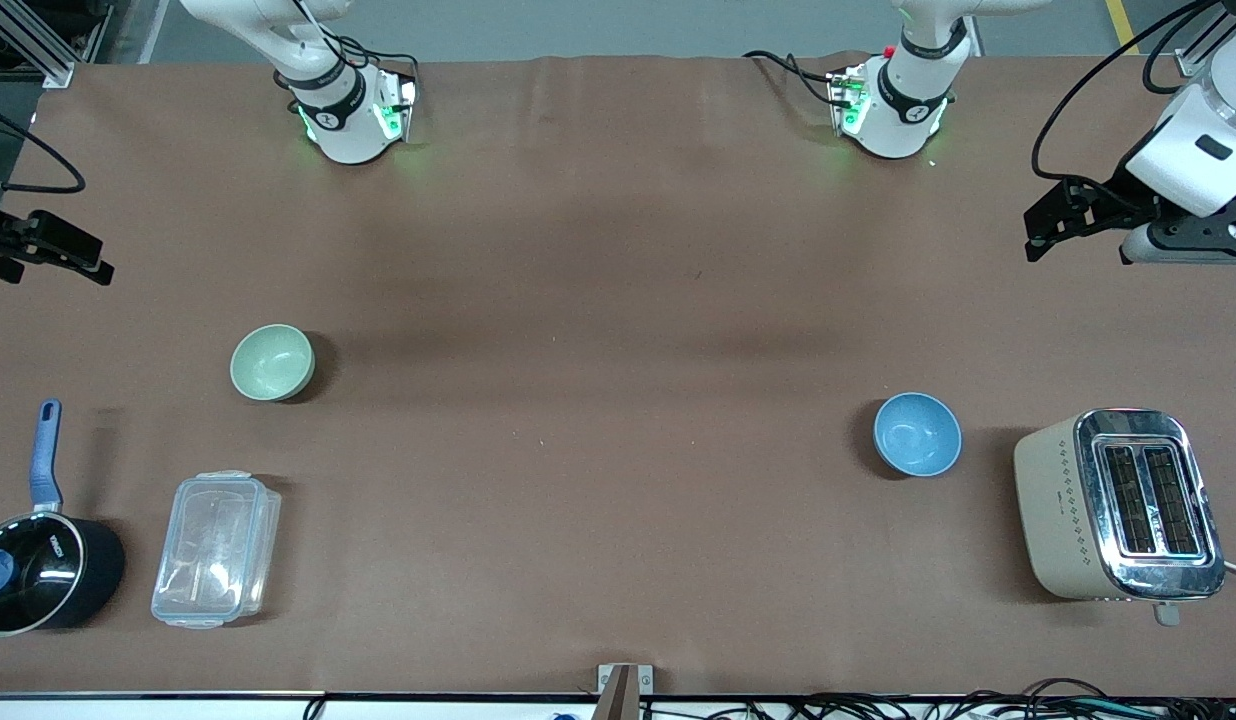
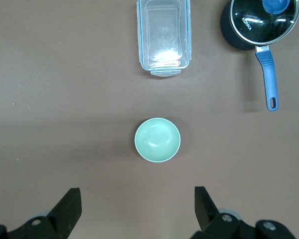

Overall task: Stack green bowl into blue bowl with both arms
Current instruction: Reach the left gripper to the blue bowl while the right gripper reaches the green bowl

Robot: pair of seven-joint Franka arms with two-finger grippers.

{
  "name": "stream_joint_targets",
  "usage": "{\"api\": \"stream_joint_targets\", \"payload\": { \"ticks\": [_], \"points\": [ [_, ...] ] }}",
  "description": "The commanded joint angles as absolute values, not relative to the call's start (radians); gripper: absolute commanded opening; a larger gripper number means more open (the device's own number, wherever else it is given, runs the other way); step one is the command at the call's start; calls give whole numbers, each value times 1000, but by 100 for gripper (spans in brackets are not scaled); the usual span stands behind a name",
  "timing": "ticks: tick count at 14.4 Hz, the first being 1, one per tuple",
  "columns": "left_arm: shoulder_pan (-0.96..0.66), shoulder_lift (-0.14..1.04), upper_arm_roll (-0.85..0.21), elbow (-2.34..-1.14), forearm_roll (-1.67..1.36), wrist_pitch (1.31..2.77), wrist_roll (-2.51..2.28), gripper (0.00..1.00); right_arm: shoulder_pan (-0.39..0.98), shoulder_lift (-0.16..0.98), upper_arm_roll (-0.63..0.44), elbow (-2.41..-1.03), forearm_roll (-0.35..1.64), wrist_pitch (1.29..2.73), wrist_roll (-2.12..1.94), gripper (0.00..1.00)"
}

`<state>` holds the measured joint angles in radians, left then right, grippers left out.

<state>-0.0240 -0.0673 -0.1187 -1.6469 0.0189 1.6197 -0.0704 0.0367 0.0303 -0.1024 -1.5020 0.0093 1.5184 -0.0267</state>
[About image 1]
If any beige chrome toaster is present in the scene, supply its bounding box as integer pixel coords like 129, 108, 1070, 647
1013, 407, 1228, 627

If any black arm base cable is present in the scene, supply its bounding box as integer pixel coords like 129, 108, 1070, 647
742, 49, 841, 107

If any aluminium frame profile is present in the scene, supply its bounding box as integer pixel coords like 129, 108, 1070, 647
0, 0, 116, 89

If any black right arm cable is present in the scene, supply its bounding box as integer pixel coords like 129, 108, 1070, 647
0, 99, 87, 195

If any glass lid blue knob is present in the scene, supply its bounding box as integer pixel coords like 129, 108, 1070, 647
0, 514, 85, 633

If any black saucepan blue handle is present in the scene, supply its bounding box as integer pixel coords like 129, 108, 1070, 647
0, 399, 127, 638

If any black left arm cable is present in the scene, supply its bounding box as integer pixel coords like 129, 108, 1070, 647
1030, 0, 1231, 213

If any green bowl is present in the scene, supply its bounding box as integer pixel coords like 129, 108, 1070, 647
229, 323, 316, 403

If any blue bowl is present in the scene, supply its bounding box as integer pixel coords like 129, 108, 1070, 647
872, 392, 964, 479

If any grey metal bracket with post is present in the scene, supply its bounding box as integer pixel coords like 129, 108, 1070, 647
596, 663, 655, 720

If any black cable tangle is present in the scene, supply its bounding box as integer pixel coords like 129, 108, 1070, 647
303, 678, 1236, 720

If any clear plastic lidded container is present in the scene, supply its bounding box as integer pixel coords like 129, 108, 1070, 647
150, 470, 283, 631

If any brown table cloth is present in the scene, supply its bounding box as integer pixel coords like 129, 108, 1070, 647
0, 54, 1236, 698

